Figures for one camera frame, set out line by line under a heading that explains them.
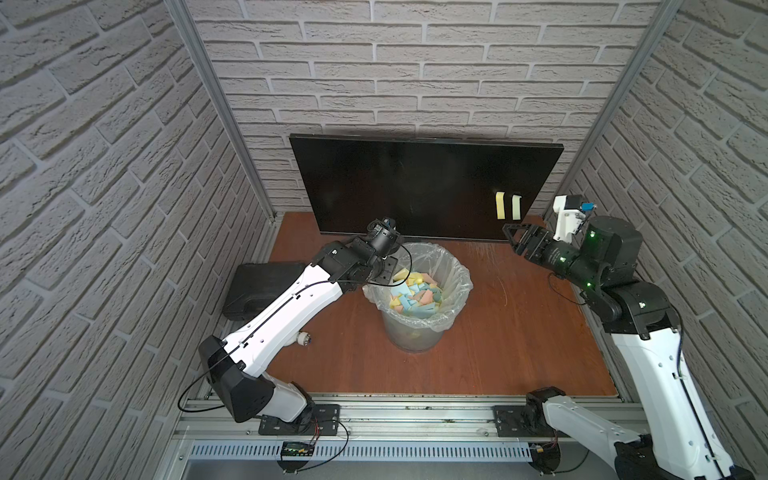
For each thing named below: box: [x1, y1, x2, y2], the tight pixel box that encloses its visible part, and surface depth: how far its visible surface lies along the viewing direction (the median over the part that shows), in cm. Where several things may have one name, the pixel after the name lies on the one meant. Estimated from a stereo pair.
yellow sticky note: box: [496, 192, 506, 220], surface depth 76 cm
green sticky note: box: [512, 194, 522, 221], surface depth 77 cm
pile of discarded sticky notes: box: [390, 268, 443, 319], surface depth 83 cm
